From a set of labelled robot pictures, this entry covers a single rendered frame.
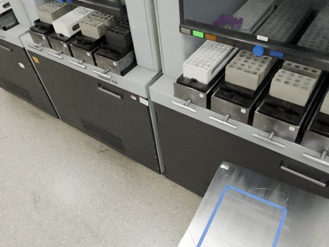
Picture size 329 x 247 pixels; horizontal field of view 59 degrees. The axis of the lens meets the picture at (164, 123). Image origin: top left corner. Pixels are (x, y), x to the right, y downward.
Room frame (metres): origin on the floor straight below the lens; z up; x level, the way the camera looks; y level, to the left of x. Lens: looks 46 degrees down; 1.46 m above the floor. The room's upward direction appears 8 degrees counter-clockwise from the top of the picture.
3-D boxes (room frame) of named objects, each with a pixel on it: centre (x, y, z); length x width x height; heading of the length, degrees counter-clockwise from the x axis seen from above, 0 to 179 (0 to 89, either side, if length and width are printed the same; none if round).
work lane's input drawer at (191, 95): (1.03, -0.31, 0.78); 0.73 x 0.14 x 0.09; 139
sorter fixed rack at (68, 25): (1.39, 0.31, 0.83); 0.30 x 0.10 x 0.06; 139
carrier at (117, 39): (1.11, 0.15, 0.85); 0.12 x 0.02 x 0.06; 49
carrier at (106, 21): (1.26, 0.22, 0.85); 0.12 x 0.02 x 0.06; 49
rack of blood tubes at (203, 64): (0.93, -0.22, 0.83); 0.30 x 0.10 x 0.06; 139
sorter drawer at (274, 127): (0.83, -0.54, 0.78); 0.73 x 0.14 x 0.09; 139
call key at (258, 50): (0.70, -0.29, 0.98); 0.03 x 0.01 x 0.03; 49
